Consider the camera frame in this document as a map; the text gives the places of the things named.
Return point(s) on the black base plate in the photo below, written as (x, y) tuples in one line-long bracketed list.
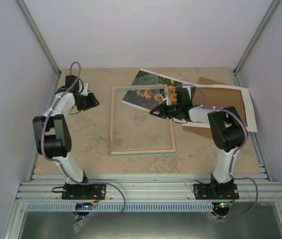
[(212, 192), (84, 192)]

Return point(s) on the right controller circuit board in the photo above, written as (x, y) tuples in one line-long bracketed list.
[(224, 204)]

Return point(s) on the aluminium rail platform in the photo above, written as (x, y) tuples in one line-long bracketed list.
[(150, 187)]

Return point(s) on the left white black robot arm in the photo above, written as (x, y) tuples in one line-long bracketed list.
[(51, 132)]

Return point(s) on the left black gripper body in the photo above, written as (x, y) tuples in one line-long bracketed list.
[(83, 104)]

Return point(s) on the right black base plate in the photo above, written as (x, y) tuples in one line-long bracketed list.
[(212, 192)]

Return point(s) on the crumpled clear plastic bag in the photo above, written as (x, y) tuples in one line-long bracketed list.
[(79, 224)]

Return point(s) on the controller circuit board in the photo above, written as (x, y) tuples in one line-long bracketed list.
[(86, 206), (224, 204)]

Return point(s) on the grey slotted cable duct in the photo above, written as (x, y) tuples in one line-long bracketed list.
[(129, 207)]

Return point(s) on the left controller circuit board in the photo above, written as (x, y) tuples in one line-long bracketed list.
[(86, 206)]

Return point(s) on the left aluminium corner post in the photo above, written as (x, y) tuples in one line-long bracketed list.
[(34, 28)]

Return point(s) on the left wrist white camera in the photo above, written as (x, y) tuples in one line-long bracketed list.
[(84, 89)]

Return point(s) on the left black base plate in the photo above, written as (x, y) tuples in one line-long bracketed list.
[(84, 192)]

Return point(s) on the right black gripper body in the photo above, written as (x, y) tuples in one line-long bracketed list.
[(170, 113)]

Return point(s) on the wooden picture frame with glass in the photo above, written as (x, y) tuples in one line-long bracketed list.
[(133, 131)]

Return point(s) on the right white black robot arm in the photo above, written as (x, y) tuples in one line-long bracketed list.
[(228, 132)]

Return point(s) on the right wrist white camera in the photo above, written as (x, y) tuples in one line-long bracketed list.
[(164, 99)]

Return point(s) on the wrist white camera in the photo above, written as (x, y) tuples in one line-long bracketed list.
[(84, 89), (164, 99)]

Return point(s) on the sunflower photo print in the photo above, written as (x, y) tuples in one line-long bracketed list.
[(143, 77)]

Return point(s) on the aluminium corner post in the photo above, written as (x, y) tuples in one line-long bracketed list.
[(34, 28), (257, 35)]

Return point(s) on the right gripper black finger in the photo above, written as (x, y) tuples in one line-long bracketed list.
[(157, 114), (159, 110)]

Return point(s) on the right aluminium corner post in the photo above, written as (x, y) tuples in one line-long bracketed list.
[(257, 35)]

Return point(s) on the white paper mat border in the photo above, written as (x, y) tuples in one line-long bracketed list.
[(249, 109)]

